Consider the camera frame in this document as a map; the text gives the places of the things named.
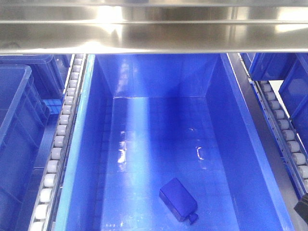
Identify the blue block part with knob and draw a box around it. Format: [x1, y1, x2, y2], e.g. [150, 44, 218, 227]
[159, 178, 199, 225]

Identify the steel shelf beam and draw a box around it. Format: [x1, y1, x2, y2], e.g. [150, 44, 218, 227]
[0, 0, 308, 54]

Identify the large blue center bin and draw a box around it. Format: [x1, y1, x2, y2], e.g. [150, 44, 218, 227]
[55, 54, 295, 231]

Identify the right roller track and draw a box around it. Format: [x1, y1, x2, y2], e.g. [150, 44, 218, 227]
[240, 53, 308, 198]

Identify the roller track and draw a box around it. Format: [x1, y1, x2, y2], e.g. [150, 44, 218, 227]
[240, 53, 308, 198]
[28, 54, 88, 231]

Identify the blue bin at left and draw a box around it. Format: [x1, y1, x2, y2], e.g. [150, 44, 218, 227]
[0, 64, 49, 231]

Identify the blue bin at right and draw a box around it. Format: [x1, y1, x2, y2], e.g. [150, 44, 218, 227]
[279, 53, 308, 147]

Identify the left roller track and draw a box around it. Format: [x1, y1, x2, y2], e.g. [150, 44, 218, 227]
[28, 54, 88, 231]

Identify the dark gripper corner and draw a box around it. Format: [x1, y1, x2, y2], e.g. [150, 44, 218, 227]
[294, 193, 308, 223]

